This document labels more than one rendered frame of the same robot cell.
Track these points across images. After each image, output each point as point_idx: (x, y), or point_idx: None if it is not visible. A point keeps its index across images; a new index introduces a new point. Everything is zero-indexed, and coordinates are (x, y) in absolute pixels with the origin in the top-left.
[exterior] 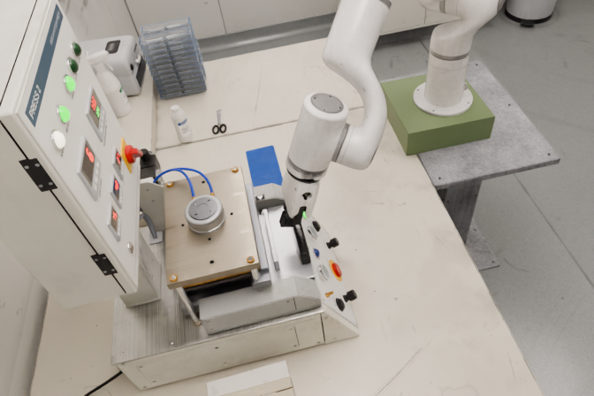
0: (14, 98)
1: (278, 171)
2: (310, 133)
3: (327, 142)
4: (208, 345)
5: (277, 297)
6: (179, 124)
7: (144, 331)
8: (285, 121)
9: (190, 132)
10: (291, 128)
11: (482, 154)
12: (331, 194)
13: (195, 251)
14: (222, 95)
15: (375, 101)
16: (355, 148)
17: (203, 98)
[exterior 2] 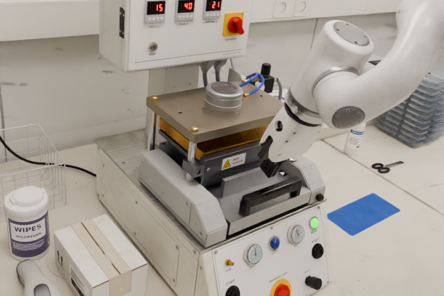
0: None
1: (372, 223)
2: (312, 47)
3: (316, 66)
4: (133, 190)
5: (185, 191)
6: (351, 131)
7: (128, 147)
8: (440, 211)
9: (355, 147)
10: (437, 218)
11: None
12: (383, 276)
13: (185, 103)
14: (422, 159)
15: (389, 55)
16: (330, 86)
17: (404, 149)
